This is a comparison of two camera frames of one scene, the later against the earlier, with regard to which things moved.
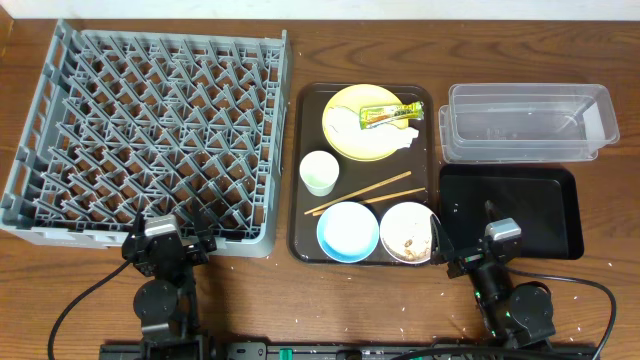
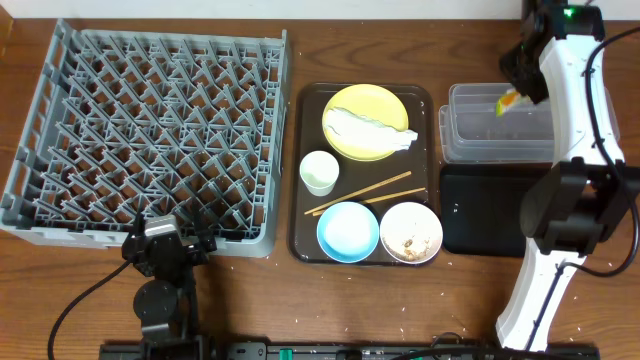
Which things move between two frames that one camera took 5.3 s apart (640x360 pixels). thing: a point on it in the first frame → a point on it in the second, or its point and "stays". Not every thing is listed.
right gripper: x=444 y=251 → x=536 y=92
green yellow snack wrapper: x=374 y=116 → x=511 y=98
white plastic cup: x=319 y=170 stays
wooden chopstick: x=364 y=202 stays
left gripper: x=167 y=249 stays
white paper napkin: x=345 y=127 stays
